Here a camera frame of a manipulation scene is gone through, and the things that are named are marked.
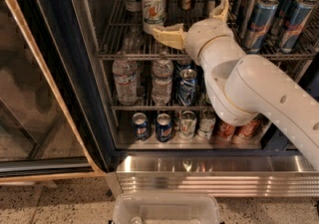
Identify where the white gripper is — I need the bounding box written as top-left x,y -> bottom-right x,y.
152,0 -> 233,61

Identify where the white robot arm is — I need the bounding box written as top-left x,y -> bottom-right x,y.
151,0 -> 319,170

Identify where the front 7up tall can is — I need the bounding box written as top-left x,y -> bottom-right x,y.
142,0 -> 165,34

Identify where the blue pepsi can middle shelf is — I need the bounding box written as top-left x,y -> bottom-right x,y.
177,69 -> 197,107

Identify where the front redbull can left row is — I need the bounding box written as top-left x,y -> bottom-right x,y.
242,0 -> 279,54

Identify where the right 7up can bottom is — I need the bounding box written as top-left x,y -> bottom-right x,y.
197,110 -> 216,139

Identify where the left 7up can bottom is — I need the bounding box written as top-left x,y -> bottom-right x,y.
179,111 -> 196,140

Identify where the right pepsi can bottom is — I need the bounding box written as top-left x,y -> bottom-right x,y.
156,113 -> 172,142

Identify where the pepsi can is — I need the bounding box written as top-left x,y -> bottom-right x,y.
156,113 -> 172,142
132,112 -> 149,141

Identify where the left coke can bottom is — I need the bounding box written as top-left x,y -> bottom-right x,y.
216,120 -> 236,141

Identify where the coke can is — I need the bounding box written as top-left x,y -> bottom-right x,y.
216,120 -> 236,141
236,119 -> 260,140

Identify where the left pepsi can bottom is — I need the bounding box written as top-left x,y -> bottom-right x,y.
132,112 -> 149,141

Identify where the right coke can bottom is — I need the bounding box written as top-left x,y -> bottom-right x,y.
236,119 -> 260,140

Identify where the steel fridge base grille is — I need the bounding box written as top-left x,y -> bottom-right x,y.
106,156 -> 319,197

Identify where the glass fridge door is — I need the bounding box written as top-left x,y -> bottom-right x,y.
0,0 -> 108,185

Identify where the right water bottle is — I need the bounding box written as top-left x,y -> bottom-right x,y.
152,58 -> 173,106

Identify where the water bottle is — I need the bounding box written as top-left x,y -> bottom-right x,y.
112,57 -> 138,106
152,58 -> 173,106

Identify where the left water bottle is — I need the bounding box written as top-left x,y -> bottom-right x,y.
112,57 -> 138,106

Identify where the clear plastic bin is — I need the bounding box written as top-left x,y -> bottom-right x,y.
113,192 -> 220,224

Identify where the top wire shelf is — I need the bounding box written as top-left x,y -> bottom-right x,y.
98,0 -> 319,61

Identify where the wire shelf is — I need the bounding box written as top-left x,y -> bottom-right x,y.
110,82 -> 213,112
98,0 -> 319,61

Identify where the middle wire shelf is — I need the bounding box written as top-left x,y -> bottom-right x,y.
110,82 -> 213,112

